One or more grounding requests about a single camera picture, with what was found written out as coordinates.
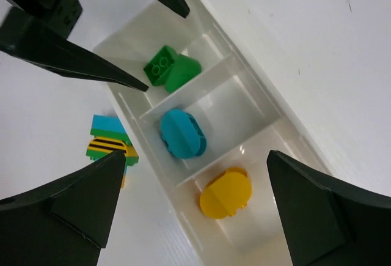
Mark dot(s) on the yellow curved lego brick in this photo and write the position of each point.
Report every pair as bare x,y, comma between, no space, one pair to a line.
223,196

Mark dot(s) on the green curved lego brick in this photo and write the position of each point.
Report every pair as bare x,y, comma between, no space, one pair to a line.
183,70

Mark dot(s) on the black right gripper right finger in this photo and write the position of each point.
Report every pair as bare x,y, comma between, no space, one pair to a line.
327,221

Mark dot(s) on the green square lego brick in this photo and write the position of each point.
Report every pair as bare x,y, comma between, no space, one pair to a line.
158,68

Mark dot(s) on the bee lego stack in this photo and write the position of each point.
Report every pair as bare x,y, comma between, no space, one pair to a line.
110,135

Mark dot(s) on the white divided container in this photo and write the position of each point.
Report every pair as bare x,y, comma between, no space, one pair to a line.
158,214

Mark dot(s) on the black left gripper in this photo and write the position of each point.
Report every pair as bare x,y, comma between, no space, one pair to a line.
42,43

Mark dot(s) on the teal green lego stack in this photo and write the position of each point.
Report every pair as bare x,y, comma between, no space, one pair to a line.
182,135

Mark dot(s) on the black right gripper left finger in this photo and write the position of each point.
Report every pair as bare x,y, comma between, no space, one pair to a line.
66,221

